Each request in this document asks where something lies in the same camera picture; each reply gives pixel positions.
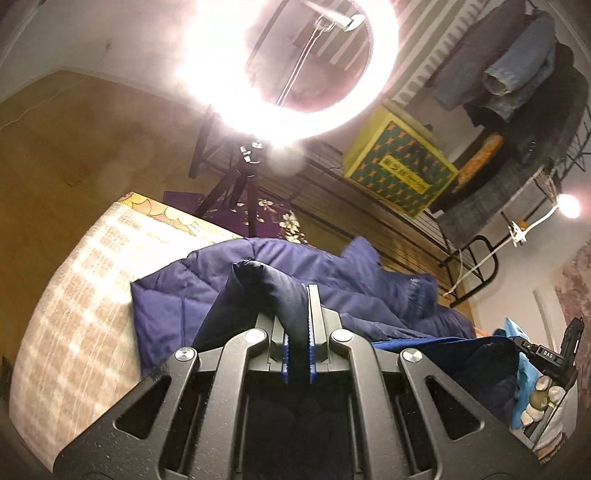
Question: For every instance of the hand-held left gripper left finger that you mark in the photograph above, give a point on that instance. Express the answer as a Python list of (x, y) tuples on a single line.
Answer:
[(285, 362)]

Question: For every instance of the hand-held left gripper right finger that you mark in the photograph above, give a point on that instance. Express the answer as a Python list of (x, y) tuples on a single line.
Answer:
[(310, 364)]

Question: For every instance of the navy puffer jacket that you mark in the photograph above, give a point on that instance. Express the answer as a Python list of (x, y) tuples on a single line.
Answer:
[(194, 286)]

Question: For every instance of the black metal clothes rack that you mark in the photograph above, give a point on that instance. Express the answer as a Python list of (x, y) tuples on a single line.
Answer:
[(489, 272)]

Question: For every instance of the pebble print cloth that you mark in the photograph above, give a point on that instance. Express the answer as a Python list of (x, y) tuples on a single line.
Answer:
[(542, 397)]

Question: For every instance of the light blue garment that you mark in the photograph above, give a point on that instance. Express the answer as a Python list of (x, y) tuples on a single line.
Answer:
[(510, 330)]

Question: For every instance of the white clip lamp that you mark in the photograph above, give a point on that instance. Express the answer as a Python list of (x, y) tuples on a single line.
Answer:
[(568, 205)]

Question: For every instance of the purple floral cloth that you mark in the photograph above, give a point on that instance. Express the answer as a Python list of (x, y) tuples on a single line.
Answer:
[(184, 203)]

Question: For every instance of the yellow patterned mattress sheet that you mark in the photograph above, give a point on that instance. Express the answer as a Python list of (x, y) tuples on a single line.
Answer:
[(152, 210)]

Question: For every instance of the black tripod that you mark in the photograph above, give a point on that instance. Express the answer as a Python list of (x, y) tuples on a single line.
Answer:
[(244, 161)]

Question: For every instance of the yellow patterned scarf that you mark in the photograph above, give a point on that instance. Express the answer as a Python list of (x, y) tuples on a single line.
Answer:
[(480, 159)]

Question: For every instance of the plaid blanket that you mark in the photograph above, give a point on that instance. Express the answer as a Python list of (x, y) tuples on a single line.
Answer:
[(69, 323)]

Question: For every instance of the yellow green patterned box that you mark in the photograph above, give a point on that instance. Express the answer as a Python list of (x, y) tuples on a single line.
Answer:
[(397, 161)]

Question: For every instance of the black coat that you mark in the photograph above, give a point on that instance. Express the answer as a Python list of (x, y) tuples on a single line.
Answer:
[(561, 69)]

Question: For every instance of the blue denim jacket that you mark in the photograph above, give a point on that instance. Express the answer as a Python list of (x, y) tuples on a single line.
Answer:
[(521, 69)]

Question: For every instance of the white wall conduit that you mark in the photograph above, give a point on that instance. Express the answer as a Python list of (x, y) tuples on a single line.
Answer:
[(540, 304)]

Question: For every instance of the landscape wall tapestry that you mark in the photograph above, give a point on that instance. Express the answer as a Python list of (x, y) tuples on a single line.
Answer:
[(577, 286)]

